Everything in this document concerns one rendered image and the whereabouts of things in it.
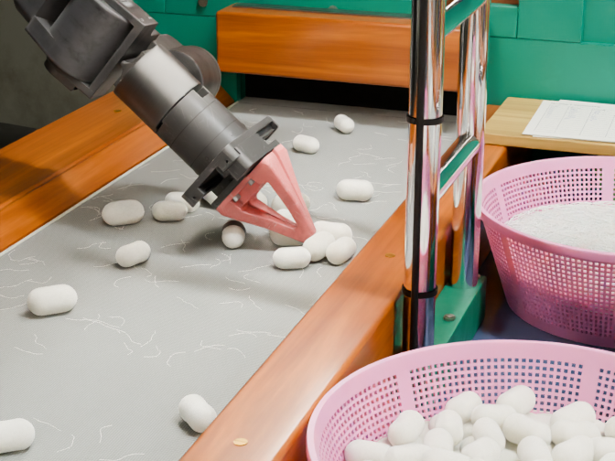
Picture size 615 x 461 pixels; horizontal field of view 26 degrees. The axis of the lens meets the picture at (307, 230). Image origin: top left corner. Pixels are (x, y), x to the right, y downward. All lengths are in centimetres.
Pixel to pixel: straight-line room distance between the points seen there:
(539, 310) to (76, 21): 45
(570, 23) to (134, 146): 48
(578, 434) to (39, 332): 40
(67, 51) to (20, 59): 309
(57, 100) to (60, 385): 326
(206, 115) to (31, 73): 311
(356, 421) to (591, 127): 61
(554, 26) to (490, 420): 70
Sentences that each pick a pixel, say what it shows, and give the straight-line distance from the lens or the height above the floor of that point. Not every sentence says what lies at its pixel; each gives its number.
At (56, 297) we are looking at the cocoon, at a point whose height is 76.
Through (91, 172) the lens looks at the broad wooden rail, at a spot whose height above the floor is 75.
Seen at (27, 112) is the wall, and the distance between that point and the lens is 425.
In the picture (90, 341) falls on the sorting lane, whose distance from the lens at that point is 98.
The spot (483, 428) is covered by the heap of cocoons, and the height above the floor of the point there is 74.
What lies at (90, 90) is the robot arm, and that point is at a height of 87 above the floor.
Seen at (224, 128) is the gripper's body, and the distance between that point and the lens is 110.
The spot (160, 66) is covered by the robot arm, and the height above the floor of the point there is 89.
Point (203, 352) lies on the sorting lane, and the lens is 95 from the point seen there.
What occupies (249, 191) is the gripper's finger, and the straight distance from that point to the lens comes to 111.
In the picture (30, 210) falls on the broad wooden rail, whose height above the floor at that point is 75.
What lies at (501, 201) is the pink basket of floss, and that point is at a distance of 124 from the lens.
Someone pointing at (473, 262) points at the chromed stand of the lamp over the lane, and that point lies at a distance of 112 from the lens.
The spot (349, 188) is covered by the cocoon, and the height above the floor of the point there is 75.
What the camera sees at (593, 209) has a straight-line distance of 127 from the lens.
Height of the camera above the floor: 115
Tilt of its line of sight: 20 degrees down
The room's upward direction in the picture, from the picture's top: straight up
